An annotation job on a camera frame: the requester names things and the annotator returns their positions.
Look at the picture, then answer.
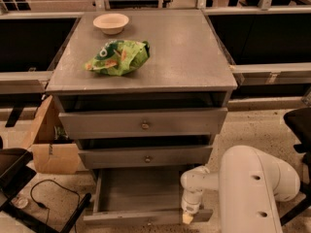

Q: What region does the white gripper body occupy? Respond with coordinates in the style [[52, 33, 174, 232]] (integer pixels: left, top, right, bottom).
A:
[[180, 166, 219, 216]]

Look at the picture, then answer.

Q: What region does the grey bottom drawer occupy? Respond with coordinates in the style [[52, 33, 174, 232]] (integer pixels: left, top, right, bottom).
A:
[[83, 167, 214, 227]]

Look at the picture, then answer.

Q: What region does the grey drawer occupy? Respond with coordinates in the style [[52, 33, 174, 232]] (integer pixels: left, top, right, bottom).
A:
[[83, 167, 214, 227], [59, 108, 227, 140], [79, 146, 212, 169]]

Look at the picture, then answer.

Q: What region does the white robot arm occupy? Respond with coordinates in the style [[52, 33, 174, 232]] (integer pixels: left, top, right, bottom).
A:
[[181, 146, 300, 233]]

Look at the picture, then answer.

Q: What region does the grey top drawer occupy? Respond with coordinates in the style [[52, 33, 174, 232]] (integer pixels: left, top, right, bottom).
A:
[[59, 108, 227, 140]]

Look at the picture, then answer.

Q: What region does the grey drawer cabinet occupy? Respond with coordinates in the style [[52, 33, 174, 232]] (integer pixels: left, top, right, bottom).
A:
[[45, 9, 238, 180]]

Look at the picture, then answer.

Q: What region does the grey middle drawer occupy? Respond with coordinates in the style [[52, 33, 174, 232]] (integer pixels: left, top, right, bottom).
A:
[[79, 146, 212, 169]]

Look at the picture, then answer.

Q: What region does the black office chair right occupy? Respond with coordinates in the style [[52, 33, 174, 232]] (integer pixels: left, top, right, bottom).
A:
[[279, 107, 311, 227]]

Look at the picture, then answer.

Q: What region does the cardboard box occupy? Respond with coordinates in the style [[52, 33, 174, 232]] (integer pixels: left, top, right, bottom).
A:
[[21, 96, 81, 175]]

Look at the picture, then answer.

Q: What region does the green chip bag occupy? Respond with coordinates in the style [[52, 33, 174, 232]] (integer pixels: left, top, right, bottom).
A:
[[85, 40, 150, 77]]

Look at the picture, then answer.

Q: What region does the round clear lid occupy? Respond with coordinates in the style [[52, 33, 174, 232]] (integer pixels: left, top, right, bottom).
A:
[[13, 197, 28, 209]]

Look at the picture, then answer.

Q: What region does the black chair left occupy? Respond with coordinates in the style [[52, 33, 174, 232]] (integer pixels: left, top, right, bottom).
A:
[[0, 148, 91, 233]]

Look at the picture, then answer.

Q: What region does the white paper bowl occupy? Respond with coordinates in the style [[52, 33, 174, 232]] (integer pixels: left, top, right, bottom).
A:
[[93, 14, 129, 35]]

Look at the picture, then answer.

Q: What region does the black cable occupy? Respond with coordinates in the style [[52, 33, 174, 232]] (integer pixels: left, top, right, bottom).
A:
[[29, 178, 82, 233]]

